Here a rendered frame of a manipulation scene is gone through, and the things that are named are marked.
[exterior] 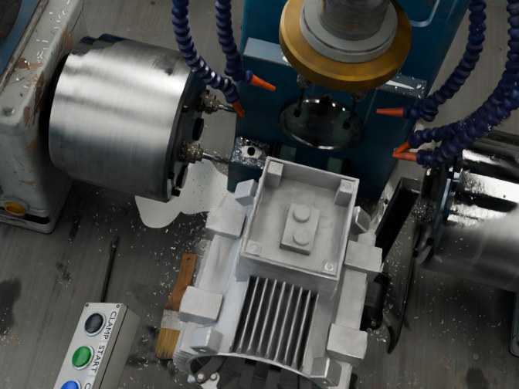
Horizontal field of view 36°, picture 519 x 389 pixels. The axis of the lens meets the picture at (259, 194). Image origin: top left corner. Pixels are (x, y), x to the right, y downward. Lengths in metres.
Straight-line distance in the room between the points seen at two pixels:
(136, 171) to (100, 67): 0.17
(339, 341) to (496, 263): 0.48
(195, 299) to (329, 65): 0.38
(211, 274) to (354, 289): 0.15
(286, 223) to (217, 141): 0.80
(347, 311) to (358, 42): 0.37
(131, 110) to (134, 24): 0.59
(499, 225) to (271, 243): 0.50
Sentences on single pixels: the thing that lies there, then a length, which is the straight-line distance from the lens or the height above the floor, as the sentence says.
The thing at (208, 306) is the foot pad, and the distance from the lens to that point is 0.82.
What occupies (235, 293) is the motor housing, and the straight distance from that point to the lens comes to 0.83.
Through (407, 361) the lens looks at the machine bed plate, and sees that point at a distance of 1.46.
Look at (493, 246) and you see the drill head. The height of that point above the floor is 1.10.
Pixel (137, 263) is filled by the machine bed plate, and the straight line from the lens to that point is 1.47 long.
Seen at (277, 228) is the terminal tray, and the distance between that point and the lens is 0.82.
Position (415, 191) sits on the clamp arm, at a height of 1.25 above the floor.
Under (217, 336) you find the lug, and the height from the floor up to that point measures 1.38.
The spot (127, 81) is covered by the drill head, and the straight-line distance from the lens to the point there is 1.23.
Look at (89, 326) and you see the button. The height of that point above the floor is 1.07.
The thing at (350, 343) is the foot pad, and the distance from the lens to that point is 0.83.
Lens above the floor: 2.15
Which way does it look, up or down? 61 degrees down
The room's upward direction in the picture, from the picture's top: 10 degrees clockwise
